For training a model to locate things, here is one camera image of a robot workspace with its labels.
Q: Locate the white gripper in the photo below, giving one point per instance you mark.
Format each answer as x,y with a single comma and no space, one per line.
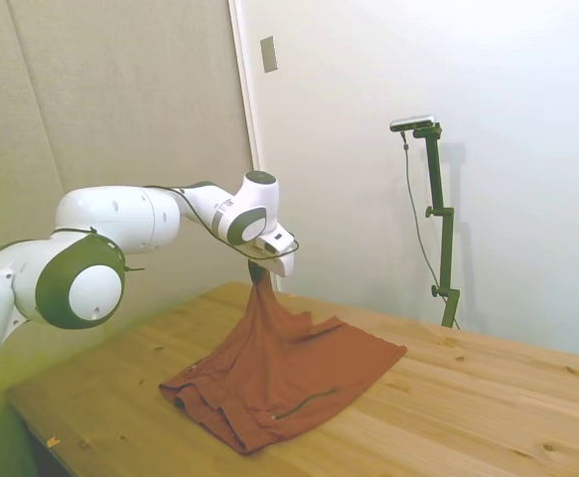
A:
281,264

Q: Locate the rust red shorts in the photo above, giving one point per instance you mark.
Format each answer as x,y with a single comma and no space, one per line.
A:
279,367

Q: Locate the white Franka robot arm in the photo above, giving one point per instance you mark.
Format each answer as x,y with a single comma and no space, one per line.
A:
115,218

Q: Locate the small orange scrap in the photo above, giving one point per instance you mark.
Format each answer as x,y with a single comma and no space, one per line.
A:
52,441

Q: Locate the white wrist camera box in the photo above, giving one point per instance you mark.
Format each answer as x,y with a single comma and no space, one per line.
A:
275,242

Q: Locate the white door frame trim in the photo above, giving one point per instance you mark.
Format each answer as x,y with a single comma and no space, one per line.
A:
246,89

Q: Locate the dark green camera stand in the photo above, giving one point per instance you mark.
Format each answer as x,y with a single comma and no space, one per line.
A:
443,223

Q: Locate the grey camera on stand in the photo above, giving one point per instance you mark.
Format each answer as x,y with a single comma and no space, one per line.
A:
413,122

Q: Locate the grey wall switch plate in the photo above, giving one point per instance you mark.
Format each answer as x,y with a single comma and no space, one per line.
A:
268,54

